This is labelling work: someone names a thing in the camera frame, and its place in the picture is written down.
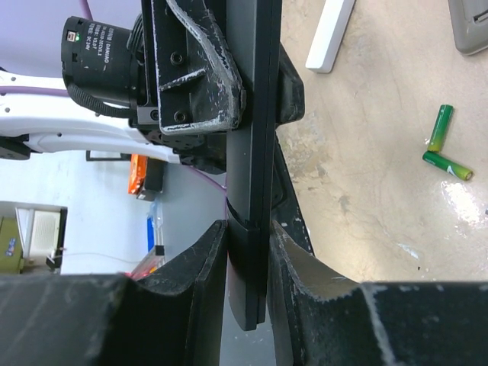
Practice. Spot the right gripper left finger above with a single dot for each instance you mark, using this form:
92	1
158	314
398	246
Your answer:
173	316

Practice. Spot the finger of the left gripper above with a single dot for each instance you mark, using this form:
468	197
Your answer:
290	93

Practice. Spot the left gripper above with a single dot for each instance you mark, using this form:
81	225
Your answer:
190	91

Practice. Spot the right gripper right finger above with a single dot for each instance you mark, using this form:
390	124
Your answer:
319	317

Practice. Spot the black remote control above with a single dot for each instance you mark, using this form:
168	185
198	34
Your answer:
253	33

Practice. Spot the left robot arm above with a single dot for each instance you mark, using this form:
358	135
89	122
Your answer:
91	106

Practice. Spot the white remote control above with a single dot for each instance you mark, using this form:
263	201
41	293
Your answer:
328	36

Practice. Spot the green battery left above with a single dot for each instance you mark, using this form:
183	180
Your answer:
440	129

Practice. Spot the green battery angled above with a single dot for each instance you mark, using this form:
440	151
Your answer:
447	165

